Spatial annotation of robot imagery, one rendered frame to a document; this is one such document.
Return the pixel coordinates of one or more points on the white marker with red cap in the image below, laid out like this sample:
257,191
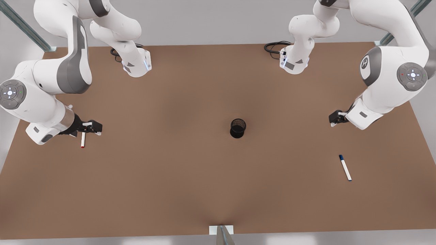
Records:
82,139

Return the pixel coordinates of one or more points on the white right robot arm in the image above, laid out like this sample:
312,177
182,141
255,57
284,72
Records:
51,78

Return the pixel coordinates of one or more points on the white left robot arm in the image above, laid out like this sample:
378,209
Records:
388,78

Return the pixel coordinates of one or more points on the white marker with blue cap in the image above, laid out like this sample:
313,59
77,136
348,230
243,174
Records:
345,167

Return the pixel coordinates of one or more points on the black mesh pen cup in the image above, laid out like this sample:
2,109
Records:
237,128

